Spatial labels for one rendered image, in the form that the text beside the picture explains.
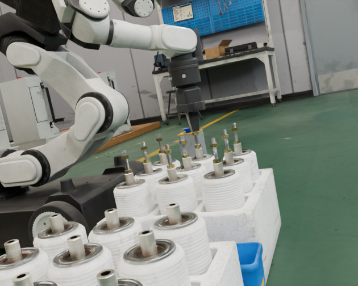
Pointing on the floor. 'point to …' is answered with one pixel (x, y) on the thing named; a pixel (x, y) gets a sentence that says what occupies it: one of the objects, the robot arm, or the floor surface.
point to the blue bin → (251, 263)
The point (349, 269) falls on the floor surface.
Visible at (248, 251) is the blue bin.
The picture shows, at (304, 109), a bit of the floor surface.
